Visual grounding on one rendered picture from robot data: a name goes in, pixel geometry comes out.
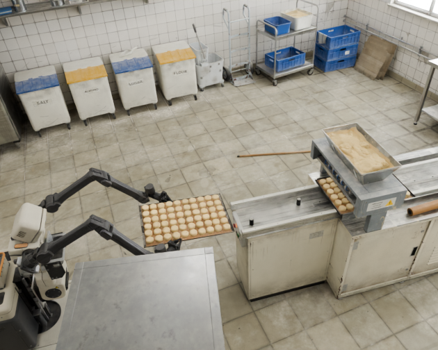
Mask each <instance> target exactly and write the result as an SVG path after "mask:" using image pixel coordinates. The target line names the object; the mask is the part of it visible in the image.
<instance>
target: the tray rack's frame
mask: <svg viewBox="0 0 438 350"><path fill-rule="evenodd" d="M56 350H225V343H224V337H223V330H222V320H221V313H220V302H219V296H218V285H217V278H216V268H215V261H214V255H213V253H209V254H205V252H204V248H199V249H187V250H181V251H170V252H163V253H152V254H146V255H140V256H129V257H122V258H111V259H105V260H94V261H88V262H84V265H83V269H75V270H74V272H73V276H72V281H71V285H70V290H69V294H68V297H67V303H66V306H65V312H64V315H63V320H62V324H61V327H60V333H59V336H58V341H57V345H56Z"/></svg>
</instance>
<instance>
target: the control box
mask: <svg viewBox="0 0 438 350"><path fill-rule="evenodd" d="M233 217H234V219H233ZM232 219H233V224H235V228H234V229H235V231H236V235H237V233H238V235H239V232H240V235H239V237H238V240H239V242H240V244H241V247H245V238H243V237H242V233H241V229H242V230H243V226H242V224H241V221H240V219H239V217H238V215H237V212H236V211H234V212H232ZM236 225H237V227H236Z"/></svg>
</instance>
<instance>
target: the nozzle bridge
mask: <svg viewBox="0 0 438 350"><path fill-rule="evenodd" d="M310 156H311V158H312V159H313V160H314V159H317V160H318V161H319V163H320V164H321V169H320V172H321V173H322V174H325V173H328V174H329V175H330V176H331V178H332V179H333V181H334V182H335V183H336V184H337V185H338V187H339V188H340V190H341V191H342V192H343V193H344V194H345V196H346V197H347V199H348V200H349V201H350V203H351V204H352V205H353V206H354V207H355V209H354V212H353V213H354V215H355V216H356V218H358V217H364V216H367V217H366V221H365V225H364V231H365V232H366V233H370V232H373V231H379V230H382V227H383V224H384V220H385V217H386V215H387V211H388V210H394V209H397V208H402V206H403V202H404V200H405V196H406V194H407V189H406V187H405V186H404V185H403V184H402V183H401V182H400V181H399V180H398V179H397V178H396V177H395V176H394V175H393V174H391V175H390V176H388V177H387V178H386V179H384V180H383V181H376V182H373V183H367V184H363V185H362V183H361V182H360V181H359V180H358V178H357V177H356V176H355V175H354V174H353V173H352V172H351V171H350V169H349V168H348V167H347V166H346V164H345V163H344V162H343V161H342V159H340V157H338V155H337V154H336V153H335V152H334V150H333V149H332V148H331V147H330V145H329V143H328V141H327V139H326V137H322V138H318V139H315V140H312V143H311V155H310ZM325 160H326V162H325ZM325 163H326V164H328V163H329V164H330V165H331V167H330V169H329V167H328V165H326V164H325ZM331 168H333V169H334V170H335V172H334V174H336V173H337V174H338V175H339V177H338V179H340V178H341V179H342V180H343V183H342V184H346V185H347V186H348V187H347V188H346V189H347V190H349V189H350V190H351V191H352V194H349V191H346V189H345V188H344V185H342V184H341V183H340V180H337V178H336V175H334V174H333V173H332V169H331Z"/></svg>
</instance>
